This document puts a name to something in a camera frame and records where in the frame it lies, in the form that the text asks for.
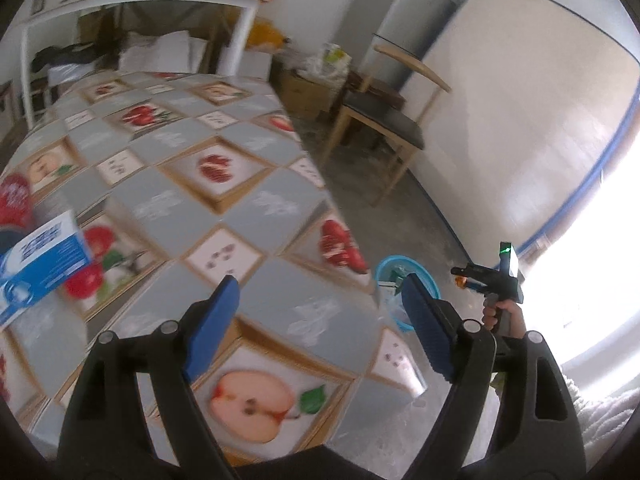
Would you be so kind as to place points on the person's right forearm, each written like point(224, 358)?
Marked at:
point(600, 410)

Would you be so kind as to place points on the red can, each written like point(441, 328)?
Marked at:
point(15, 200)

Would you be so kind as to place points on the table with fruit-pattern cloth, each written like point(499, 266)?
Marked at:
point(250, 185)

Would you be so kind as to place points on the black cloth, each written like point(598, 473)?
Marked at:
point(60, 55)

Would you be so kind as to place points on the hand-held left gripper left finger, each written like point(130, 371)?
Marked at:
point(210, 330)

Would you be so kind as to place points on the white metal frame table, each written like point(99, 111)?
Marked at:
point(235, 45)

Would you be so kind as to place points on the green and white bag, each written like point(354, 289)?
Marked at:
point(335, 52)

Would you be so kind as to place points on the white foam packing pieces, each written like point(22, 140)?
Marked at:
point(160, 52)

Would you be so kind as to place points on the wooden chair with dark seat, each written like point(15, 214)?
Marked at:
point(385, 122)

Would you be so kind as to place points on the green and white carton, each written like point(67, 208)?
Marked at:
point(392, 290)

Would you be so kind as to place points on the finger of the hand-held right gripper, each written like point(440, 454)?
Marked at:
point(477, 274)

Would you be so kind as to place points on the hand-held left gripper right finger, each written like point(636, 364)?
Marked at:
point(425, 330)

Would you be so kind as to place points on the person's right hand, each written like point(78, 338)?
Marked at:
point(516, 320)

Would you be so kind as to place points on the blue plastic mesh basket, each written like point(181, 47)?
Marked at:
point(387, 267)

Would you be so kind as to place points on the blue and white carton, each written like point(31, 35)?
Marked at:
point(45, 260)

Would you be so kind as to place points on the white plastic bag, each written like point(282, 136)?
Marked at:
point(320, 70)

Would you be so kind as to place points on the yellow bag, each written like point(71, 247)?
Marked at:
point(267, 35)

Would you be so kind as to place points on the cardboard box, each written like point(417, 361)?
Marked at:
point(305, 95)

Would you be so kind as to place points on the white mattress with blue edge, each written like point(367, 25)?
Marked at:
point(525, 110)

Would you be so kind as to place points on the grey refrigerator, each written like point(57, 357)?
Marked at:
point(425, 0)

